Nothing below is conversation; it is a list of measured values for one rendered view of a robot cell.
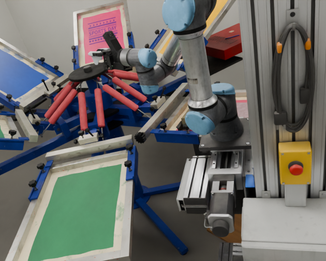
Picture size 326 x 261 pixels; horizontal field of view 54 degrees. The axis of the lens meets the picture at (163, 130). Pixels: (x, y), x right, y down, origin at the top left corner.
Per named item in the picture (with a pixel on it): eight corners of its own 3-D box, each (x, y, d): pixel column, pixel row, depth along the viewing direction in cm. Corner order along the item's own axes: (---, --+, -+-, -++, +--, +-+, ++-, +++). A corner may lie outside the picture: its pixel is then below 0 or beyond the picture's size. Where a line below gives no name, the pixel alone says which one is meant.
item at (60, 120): (169, 92, 269) (166, 80, 263) (117, 149, 214) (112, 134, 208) (94, 91, 309) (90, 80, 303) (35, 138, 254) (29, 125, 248)
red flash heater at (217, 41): (239, 32, 338) (238, 21, 331) (274, 38, 302) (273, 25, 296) (193, 53, 316) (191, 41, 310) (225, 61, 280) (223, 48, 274)
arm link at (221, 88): (242, 107, 139) (239, 79, 132) (227, 124, 131) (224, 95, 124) (218, 104, 147) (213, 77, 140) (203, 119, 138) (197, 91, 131)
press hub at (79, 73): (161, 186, 314) (122, 55, 244) (141, 217, 286) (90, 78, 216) (128, 180, 333) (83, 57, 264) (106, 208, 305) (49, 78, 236)
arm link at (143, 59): (149, 73, 128) (143, 53, 124) (129, 71, 135) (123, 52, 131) (160, 64, 133) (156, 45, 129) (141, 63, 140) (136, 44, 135)
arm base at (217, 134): (242, 140, 136) (240, 120, 131) (207, 142, 141) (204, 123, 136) (243, 121, 148) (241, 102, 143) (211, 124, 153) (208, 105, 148)
